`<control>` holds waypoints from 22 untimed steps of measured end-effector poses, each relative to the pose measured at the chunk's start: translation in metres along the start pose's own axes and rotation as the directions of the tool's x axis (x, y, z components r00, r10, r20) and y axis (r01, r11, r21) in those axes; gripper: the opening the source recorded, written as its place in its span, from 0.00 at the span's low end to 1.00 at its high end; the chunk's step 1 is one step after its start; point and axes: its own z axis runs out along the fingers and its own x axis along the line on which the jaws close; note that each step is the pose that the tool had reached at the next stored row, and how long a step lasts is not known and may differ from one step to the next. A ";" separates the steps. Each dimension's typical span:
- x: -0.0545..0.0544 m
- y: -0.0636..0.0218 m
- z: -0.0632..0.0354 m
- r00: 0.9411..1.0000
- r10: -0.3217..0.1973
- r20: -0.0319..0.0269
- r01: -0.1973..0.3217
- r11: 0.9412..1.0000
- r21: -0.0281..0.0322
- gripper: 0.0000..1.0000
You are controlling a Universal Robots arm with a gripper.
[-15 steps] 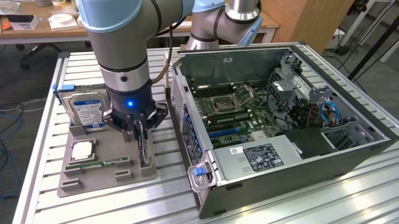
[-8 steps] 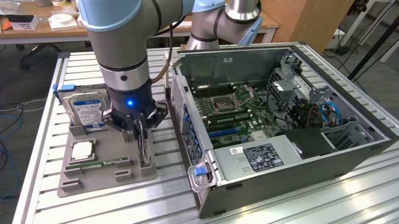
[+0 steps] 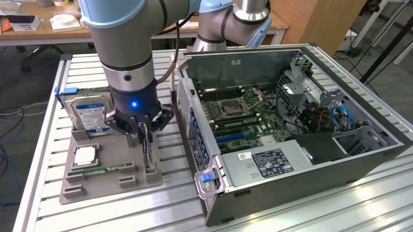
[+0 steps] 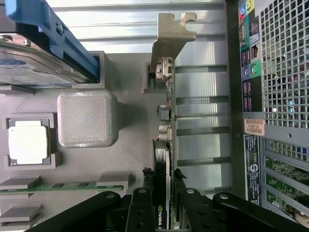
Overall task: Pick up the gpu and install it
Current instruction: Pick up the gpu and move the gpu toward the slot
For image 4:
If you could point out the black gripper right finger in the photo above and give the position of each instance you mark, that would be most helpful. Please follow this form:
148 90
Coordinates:
195 212

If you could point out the hard disk in blue caddy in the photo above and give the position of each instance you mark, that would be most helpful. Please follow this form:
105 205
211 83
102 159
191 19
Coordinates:
29 72

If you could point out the green RAM stick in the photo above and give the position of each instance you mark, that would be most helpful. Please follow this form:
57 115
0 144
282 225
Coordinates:
60 187

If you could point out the silver CPU chip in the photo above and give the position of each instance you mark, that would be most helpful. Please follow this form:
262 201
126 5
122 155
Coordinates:
27 145

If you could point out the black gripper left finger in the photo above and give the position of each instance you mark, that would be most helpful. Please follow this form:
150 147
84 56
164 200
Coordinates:
140 212

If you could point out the grey parts rack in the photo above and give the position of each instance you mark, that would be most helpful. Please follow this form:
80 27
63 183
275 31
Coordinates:
135 145

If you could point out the open grey PC case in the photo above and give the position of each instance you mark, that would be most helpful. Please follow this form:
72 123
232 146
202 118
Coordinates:
234 96

